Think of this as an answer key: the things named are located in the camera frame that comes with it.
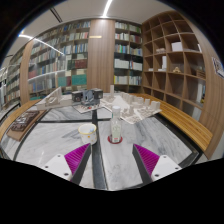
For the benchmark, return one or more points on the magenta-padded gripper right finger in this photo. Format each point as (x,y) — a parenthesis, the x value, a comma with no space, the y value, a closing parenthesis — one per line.
(165,166)

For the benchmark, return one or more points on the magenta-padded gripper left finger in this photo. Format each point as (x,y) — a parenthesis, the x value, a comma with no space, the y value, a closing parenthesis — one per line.
(56,165)

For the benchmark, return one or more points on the clear plastic bottle white cap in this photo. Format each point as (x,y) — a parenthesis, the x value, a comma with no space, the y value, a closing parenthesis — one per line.
(116,128)

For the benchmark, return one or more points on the white cup yellow rim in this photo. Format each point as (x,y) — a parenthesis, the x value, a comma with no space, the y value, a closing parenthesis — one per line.
(88,135)

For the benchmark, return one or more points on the brown model on wooden board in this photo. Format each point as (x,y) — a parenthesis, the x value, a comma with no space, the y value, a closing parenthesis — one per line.
(25,121)

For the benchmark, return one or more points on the flat round red coaster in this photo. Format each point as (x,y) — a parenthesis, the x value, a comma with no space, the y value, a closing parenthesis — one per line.
(109,140)

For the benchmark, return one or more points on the flat white site model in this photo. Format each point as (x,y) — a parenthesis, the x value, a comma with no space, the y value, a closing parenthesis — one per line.
(86,108)

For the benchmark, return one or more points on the white city block model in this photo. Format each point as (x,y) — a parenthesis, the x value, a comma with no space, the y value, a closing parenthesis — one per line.
(136,108)

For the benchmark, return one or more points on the white stepped architectural model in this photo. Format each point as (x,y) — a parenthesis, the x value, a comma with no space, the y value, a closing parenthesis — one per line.
(55,100)

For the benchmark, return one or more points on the dark grey building model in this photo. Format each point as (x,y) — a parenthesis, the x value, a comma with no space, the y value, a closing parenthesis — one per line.
(87,96)

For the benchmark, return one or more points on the wooden cubby shelf unit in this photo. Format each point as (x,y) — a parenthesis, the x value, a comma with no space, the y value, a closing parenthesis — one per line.
(173,66)

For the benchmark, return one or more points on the tall bookshelf full of books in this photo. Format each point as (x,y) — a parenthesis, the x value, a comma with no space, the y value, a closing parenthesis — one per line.
(73,56)

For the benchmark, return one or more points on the ceiling light strip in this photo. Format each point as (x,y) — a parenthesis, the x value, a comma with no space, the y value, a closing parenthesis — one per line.
(107,8)

